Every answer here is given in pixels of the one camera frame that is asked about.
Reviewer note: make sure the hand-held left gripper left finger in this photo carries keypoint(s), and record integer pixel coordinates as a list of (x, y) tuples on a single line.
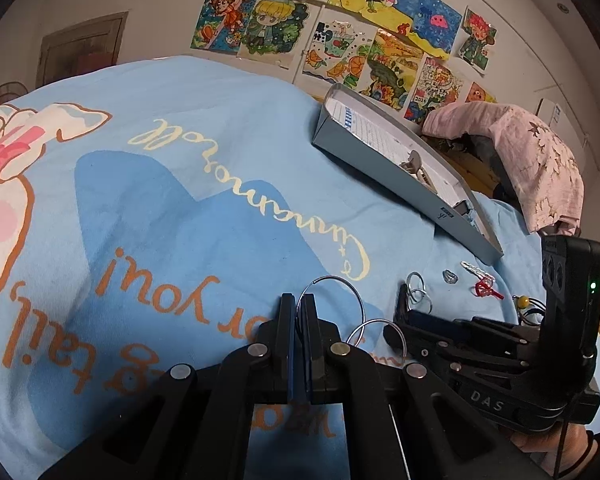
[(288, 360)]

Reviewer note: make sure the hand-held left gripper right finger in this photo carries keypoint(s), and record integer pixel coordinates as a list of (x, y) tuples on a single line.
[(307, 360)]

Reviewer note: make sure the pink floral cloth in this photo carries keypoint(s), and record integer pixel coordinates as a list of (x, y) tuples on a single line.
[(530, 160)]

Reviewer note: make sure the small silver pendant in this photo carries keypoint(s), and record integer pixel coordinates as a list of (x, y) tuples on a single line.
[(450, 276)]

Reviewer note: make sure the beige belt buckle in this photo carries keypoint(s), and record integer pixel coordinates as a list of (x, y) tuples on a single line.
[(414, 159)]

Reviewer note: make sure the person's right hand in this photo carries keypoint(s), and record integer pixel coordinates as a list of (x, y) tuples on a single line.
[(545, 452)]

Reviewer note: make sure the recessed ceiling light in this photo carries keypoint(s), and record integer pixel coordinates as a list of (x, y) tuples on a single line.
[(562, 6)]

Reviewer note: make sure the brown wall cupboard door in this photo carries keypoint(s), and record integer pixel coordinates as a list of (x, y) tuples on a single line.
[(80, 45)]

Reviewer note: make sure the grey cardboard tray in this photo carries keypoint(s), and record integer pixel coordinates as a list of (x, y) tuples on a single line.
[(380, 170)]

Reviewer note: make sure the blue printed blanket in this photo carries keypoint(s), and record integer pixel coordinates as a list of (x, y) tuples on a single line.
[(180, 210)]

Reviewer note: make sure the silver hair clip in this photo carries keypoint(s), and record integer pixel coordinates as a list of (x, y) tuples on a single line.
[(472, 266)]

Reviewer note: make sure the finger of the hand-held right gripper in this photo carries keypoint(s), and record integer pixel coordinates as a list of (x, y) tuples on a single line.
[(437, 321), (430, 347)]

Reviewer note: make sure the wooden bunk frame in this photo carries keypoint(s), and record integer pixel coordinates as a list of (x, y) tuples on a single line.
[(472, 172)]

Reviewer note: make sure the group of colourful wall drawings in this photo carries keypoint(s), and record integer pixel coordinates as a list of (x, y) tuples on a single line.
[(330, 25)]

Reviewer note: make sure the small linked silver rings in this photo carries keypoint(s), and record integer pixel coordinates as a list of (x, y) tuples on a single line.
[(410, 280)]

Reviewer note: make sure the large silver hoop earring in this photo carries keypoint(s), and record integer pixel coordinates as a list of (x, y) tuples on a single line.
[(375, 321), (330, 277)]

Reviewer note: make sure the blue-grey small clasp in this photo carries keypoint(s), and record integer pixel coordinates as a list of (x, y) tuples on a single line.
[(462, 207)]

